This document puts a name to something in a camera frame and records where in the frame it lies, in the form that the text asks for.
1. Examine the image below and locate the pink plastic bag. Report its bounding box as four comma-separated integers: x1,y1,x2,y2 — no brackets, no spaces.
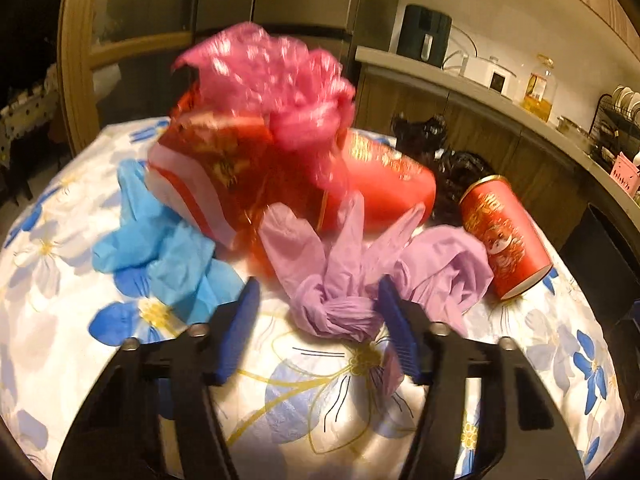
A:
172,22,357,196

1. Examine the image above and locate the blue floral tablecloth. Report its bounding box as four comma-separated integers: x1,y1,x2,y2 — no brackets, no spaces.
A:
0,116,626,480

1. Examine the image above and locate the wooden upper cabinet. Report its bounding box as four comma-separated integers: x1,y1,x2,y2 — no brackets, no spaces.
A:
520,0,640,61

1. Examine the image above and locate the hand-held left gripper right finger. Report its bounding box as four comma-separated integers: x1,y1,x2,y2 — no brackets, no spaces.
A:
377,277,586,480

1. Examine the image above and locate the red and white wrapper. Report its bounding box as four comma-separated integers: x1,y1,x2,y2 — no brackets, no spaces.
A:
147,110,273,248

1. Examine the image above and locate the knotted purple glove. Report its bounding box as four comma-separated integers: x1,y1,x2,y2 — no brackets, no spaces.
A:
260,195,426,386

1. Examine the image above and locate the red cylindrical box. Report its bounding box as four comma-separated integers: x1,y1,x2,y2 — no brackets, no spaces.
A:
320,130,437,233

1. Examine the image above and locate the dotted cloth table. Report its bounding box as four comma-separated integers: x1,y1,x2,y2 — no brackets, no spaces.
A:
0,65,61,201

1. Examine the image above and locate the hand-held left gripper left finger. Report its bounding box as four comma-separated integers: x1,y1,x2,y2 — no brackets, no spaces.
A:
52,277,262,480

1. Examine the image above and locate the black dish rack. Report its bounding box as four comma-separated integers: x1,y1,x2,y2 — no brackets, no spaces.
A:
590,85,640,171

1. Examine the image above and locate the black garbage bag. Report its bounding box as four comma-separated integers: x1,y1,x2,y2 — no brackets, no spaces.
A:
390,112,496,226

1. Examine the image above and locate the white electric cooker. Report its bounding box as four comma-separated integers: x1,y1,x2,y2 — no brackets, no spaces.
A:
462,55,518,98

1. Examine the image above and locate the pink box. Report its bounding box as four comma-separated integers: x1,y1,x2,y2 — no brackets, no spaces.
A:
611,154,640,196

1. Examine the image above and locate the wooden lower cabinet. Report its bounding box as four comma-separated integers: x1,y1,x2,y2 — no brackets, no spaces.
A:
356,62,601,251

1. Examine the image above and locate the red cylindrical tin can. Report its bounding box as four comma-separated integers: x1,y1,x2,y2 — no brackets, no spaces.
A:
459,175,555,301

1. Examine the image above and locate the wooden glass door cabinet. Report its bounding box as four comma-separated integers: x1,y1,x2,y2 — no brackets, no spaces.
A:
57,0,196,143

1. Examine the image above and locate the black air fryer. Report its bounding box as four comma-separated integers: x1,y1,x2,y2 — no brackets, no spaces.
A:
397,4,453,68

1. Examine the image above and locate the grey kitchen countertop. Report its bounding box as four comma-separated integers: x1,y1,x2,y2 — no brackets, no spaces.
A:
355,46,640,221

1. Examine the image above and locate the metal bowl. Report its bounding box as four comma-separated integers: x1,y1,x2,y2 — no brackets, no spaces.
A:
557,116,591,137

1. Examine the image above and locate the cooking oil bottle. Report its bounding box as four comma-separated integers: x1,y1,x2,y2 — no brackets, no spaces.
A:
522,55,558,122

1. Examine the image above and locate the blue glove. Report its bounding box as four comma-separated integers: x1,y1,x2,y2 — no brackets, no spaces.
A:
92,160,246,326

